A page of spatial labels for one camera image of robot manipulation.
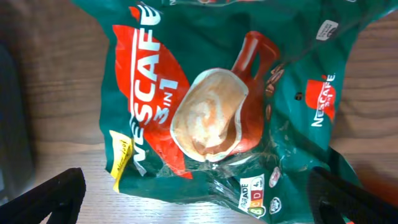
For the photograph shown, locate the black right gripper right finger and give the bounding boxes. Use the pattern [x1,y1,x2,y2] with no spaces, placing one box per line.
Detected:
[307,167,397,224]

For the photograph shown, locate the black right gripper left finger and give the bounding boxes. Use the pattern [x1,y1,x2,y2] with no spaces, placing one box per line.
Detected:
[1,167,86,224]

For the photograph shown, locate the orange yellow spaghetti packet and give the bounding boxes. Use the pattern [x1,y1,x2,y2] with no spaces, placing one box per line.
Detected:
[357,167,397,208]

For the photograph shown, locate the green Nescafe coffee bag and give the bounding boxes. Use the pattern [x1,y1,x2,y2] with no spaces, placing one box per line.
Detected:
[77,0,397,223]

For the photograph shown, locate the grey plastic lattice basket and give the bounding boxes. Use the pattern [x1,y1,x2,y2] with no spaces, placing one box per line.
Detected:
[1,45,34,205]

